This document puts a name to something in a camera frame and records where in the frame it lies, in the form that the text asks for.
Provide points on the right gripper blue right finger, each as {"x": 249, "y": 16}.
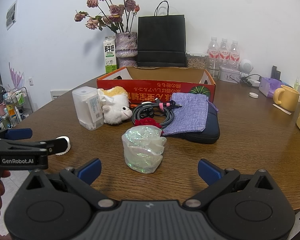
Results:
{"x": 219, "y": 182}

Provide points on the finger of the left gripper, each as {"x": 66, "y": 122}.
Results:
{"x": 55, "y": 146}
{"x": 17, "y": 134}

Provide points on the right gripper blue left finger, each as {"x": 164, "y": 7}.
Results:
{"x": 79, "y": 181}

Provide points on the navy zipper case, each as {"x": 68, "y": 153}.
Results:
{"x": 210, "y": 134}

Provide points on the translucent white plastic container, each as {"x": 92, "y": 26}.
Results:
{"x": 88, "y": 107}

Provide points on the iridescent plastic flower wrap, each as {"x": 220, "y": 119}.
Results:
{"x": 143, "y": 148}

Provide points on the purple fabric pouch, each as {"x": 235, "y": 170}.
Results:
{"x": 191, "y": 116}

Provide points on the white yellow plush toy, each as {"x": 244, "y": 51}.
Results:
{"x": 115, "y": 105}

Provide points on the red fabric rose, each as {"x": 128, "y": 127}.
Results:
{"x": 147, "y": 122}

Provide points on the white round cap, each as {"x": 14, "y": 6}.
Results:
{"x": 65, "y": 147}

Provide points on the metal storage rack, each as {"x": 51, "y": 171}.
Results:
{"x": 15, "y": 106}

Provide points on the small white lid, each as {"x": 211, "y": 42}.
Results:
{"x": 253, "y": 95}

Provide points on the white tin box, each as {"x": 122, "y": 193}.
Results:
{"x": 229, "y": 75}

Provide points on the clear glass cup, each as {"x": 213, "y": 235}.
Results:
{"x": 214, "y": 71}

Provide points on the white power adapter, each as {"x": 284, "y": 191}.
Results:
{"x": 251, "y": 80}

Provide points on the red orange cardboard box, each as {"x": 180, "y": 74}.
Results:
{"x": 146, "y": 84}

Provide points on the purple tissue pack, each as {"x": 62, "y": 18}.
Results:
{"x": 268, "y": 86}

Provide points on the yellow ceramic mug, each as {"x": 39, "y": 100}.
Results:
{"x": 286, "y": 97}

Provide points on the water bottle middle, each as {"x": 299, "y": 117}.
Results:
{"x": 224, "y": 52}

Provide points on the water bottle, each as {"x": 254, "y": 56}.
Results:
{"x": 213, "y": 54}
{"x": 224, "y": 52}
{"x": 234, "y": 55}

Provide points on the water bottle right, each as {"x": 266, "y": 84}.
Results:
{"x": 234, "y": 55}

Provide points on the green white milk carton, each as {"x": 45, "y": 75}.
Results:
{"x": 109, "y": 49}

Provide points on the clear food storage jar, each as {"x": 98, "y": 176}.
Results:
{"x": 196, "y": 60}

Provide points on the water bottle left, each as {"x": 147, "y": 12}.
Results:
{"x": 213, "y": 54}

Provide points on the black device on desk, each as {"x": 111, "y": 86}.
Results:
{"x": 275, "y": 73}

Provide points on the purple ceramic vase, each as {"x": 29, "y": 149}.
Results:
{"x": 127, "y": 49}

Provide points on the black paper shopping bag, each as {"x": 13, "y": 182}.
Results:
{"x": 161, "y": 40}

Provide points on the dried rose bouquet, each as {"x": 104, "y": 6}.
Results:
{"x": 118, "y": 18}

